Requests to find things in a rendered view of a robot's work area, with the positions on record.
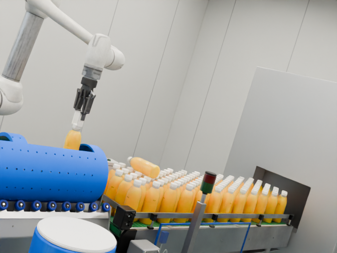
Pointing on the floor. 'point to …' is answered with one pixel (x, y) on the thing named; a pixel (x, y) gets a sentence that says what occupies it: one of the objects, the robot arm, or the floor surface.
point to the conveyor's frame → (285, 233)
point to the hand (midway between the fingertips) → (78, 119)
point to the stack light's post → (189, 243)
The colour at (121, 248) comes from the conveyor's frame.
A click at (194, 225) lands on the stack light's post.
